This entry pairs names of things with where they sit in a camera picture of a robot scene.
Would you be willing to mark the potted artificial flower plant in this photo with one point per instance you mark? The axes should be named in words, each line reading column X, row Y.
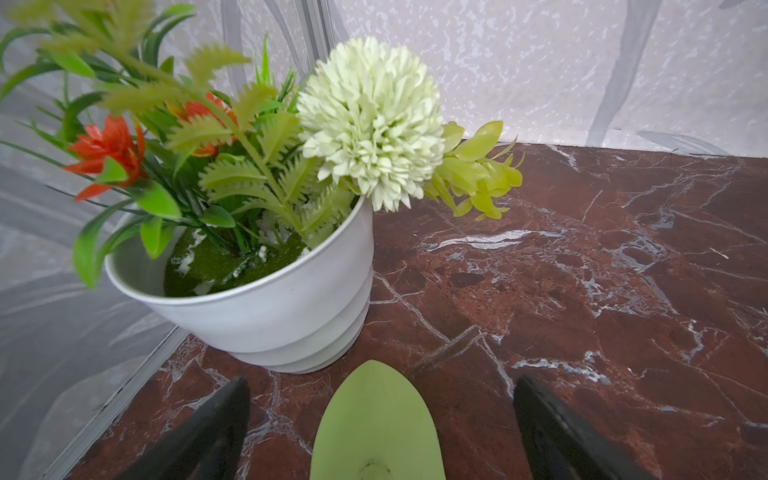
column 246, row 219

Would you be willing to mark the green garden trowel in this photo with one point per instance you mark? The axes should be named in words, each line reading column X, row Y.
column 376, row 426

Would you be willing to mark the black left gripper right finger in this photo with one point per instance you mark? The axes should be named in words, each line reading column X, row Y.
column 560, row 444

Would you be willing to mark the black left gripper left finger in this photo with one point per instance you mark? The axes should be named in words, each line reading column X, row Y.
column 206, row 446

